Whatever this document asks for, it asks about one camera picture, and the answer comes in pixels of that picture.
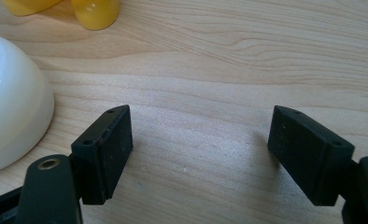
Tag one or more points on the yellow plastic fruit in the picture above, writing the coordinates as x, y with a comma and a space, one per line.
28, 6
95, 12

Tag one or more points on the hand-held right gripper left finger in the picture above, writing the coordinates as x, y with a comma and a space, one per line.
102, 155

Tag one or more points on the white bowl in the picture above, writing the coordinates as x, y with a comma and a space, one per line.
14, 102

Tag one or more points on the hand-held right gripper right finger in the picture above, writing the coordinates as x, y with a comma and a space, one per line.
309, 155

